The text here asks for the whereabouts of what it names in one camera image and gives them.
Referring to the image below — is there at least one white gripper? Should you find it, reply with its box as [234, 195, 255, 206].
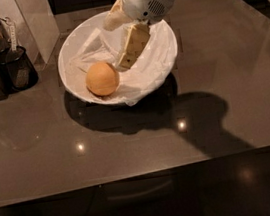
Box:
[102, 0, 175, 72]

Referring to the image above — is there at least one white tag in cup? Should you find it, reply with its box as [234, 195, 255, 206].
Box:
[5, 17, 17, 51]

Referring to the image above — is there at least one white bowl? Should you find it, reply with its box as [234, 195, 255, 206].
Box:
[50, 1, 186, 113]

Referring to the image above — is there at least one orange fruit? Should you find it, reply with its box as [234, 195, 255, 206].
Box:
[85, 61, 120, 97]

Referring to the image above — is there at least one black mesh cup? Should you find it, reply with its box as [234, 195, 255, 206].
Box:
[0, 46, 39, 91]

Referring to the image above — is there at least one white paper bag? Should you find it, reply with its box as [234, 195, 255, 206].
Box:
[0, 0, 60, 64]

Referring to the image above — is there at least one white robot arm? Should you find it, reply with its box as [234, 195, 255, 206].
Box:
[102, 0, 175, 72]

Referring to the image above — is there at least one white cloth napkin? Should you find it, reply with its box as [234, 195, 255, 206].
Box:
[63, 11, 185, 116]

